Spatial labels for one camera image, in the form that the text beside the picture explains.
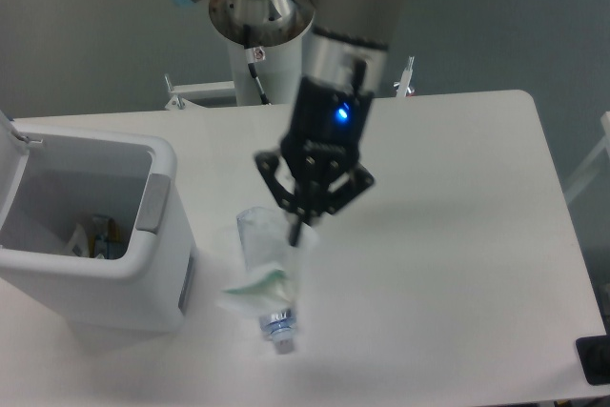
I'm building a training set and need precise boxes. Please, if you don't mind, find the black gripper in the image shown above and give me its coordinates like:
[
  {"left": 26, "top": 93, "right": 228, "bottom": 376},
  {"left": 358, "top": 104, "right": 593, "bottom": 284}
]
[{"left": 254, "top": 76, "right": 375, "bottom": 246}]

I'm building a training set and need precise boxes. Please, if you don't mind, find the crushed clear plastic bottle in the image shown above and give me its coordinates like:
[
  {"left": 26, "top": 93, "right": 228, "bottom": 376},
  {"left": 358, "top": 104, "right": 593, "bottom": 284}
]
[{"left": 232, "top": 207, "right": 298, "bottom": 356}]

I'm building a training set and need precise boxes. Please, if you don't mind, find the white plastic wrapper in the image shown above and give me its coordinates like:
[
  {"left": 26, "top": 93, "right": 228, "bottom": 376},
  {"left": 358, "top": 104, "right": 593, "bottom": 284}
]
[{"left": 218, "top": 219, "right": 319, "bottom": 318}]

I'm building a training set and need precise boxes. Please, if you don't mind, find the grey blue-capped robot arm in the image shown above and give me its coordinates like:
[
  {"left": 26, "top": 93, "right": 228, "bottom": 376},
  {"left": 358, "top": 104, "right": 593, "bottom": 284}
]
[{"left": 174, "top": 0, "right": 404, "bottom": 246}]

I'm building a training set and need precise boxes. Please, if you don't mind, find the colourful trash inside can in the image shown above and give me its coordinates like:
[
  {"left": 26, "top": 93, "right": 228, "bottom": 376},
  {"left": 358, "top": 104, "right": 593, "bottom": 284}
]
[{"left": 61, "top": 214, "right": 127, "bottom": 260}]

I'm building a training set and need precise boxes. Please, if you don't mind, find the white trash can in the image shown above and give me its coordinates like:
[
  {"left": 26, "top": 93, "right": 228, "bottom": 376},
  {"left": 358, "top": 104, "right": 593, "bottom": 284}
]
[{"left": 1, "top": 119, "right": 195, "bottom": 332}]

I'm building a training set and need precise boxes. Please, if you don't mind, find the black device at table corner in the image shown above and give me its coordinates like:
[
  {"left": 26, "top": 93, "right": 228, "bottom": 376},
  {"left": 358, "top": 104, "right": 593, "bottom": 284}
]
[{"left": 576, "top": 335, "right": 609, "bottom": 386}]

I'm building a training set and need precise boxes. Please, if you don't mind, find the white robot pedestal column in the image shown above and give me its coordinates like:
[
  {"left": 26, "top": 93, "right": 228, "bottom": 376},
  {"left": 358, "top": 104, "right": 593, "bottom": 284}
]
[{"left": 227, "top": 38, "right": 302, "bottom": 106}]

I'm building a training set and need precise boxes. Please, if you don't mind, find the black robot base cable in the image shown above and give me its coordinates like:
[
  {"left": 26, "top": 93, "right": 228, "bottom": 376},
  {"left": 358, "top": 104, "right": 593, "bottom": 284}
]
[{"left": 243, "top": 23, "right": 273, "bottom": 107}]

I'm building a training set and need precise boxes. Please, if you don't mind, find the white left frame bracket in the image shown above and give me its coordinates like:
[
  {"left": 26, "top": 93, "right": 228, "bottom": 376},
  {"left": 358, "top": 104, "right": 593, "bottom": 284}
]
[{"left": 164, "top": 73, "right": 236, "bottom": 111}]

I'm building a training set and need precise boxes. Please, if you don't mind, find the white frame at right edge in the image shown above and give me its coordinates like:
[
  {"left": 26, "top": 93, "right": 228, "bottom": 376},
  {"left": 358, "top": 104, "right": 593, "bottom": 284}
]
[{"left": 563, "top": 112, "right": 609, "bottom": 206}]

